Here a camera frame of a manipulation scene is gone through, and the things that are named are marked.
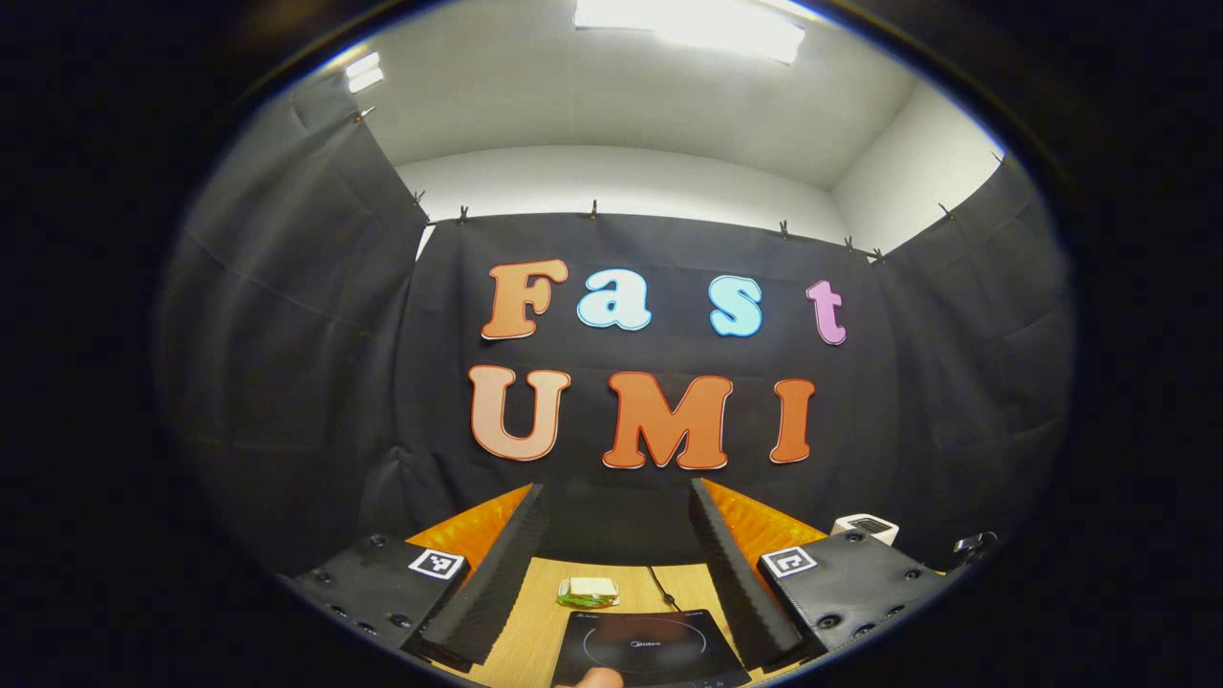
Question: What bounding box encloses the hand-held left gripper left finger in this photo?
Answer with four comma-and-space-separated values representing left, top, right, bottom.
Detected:
291, 483, 552, 673

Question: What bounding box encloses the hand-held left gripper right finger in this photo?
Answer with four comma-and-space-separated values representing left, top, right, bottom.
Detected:
690, 478, 947, 672

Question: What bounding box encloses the black induction cooktop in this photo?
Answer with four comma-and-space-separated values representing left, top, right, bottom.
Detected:
552, 609, 752, 688

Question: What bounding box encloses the sandwich on white plate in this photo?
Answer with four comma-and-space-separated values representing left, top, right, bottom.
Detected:
557, 576, 620, 610

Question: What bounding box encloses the white toaster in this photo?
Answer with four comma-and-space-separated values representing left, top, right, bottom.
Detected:
830, 514, 900, 547

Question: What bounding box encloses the black backdrop cloth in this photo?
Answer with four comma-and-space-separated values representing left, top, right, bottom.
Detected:
158, 72, 1076, 584

